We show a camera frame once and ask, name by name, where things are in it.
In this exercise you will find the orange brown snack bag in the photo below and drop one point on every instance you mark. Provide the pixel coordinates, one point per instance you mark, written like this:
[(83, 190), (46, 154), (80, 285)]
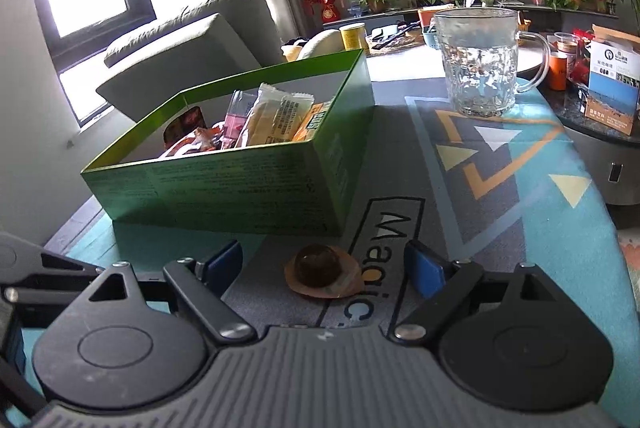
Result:
[(188, 134)]

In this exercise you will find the brown jelly cup snack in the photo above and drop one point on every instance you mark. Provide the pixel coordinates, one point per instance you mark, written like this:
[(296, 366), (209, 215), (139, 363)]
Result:
[(324, 272)]

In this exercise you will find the green cardboard box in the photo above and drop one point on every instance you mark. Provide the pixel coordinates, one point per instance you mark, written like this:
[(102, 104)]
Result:
[(291, 188)]

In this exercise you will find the orange yellow snack bag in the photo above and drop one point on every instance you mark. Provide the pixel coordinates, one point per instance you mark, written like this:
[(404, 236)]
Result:
[(311, 122)]

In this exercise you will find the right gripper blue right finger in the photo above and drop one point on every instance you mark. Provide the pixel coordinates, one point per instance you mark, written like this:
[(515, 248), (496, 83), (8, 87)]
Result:
[(436, 278)]

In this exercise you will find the yellow tin can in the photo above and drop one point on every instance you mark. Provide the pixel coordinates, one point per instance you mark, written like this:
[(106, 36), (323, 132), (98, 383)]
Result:
[(354, 37)]

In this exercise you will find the patterned teal table mat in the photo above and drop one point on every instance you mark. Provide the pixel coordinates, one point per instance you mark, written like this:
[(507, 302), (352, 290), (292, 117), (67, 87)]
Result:
[(560, 349)]

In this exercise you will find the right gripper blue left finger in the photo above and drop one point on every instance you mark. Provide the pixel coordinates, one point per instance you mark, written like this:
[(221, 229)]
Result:
[(216, 273)]

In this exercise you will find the clear glass mug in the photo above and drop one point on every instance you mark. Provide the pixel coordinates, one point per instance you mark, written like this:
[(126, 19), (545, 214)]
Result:
[(480, 57)]

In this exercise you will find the pink candy bag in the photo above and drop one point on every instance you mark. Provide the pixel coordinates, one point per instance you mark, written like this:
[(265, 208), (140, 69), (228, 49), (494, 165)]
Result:
[(239, 108)]

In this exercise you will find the blue white paper box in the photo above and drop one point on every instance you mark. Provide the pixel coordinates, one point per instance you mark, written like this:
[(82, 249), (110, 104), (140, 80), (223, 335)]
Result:
[(613, 84)]

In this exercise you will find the grey armchair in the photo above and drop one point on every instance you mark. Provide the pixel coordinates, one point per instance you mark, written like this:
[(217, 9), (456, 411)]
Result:
[(206, 41)]

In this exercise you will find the white round coffee table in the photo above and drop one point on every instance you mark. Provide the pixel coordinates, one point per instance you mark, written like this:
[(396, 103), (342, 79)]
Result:
[(422, 62)]

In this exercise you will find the pale yellow cake packet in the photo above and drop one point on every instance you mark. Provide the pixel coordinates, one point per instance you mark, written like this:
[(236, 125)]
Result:
[(274, 117)]

